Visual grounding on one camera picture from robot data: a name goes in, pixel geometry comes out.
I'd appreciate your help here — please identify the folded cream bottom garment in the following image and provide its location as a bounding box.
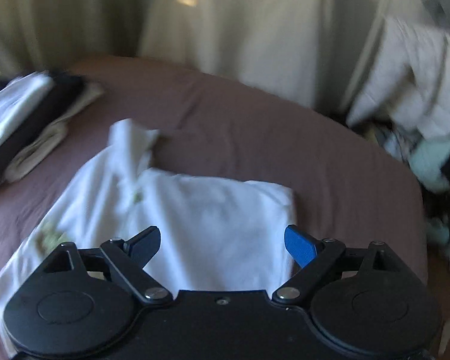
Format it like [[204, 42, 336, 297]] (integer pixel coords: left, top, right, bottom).
[[2, 82, 105, 183]]

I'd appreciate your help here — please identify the hanging white quilted jacket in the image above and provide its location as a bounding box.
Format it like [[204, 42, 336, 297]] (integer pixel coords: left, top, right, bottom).
[[346, 18, 450, 140]]

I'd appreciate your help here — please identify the mauve bed sheet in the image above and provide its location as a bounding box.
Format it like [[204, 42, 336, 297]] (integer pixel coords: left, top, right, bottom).
[[0, 53, 428, 360]]

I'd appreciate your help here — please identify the white clothes rack pole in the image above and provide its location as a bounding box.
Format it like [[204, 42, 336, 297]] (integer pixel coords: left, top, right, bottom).
[[340, 0, 391, 111]]

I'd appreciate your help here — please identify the white waffle pajama top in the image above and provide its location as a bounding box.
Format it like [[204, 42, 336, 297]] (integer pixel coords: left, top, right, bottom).
[[0, 119, 296, 357]]

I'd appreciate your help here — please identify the beige curtain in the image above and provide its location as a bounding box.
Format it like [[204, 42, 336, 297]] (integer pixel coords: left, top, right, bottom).
[[0, 0, 379, 108]]

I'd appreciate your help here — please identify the folded dark grey garment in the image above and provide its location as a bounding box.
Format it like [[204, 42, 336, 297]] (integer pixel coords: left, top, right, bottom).
[[0, 72, 86, 182]]

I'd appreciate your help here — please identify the folded white top garment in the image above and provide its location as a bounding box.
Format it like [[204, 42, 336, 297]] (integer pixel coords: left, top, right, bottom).
[[0, 72, 54, 146]]

